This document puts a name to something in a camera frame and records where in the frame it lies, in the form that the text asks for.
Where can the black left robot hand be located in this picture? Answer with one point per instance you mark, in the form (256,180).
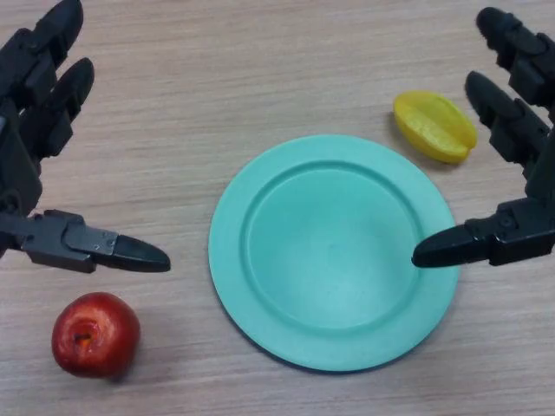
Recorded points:
(21,173)

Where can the green round plate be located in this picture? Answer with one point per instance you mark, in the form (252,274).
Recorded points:
(329,260)

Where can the red apple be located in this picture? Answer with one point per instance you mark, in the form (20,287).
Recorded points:
(104,329)

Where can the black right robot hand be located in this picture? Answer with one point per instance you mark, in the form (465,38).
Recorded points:
(533,229)

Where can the yellow starfruit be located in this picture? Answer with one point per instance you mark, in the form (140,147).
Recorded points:
(433,128)

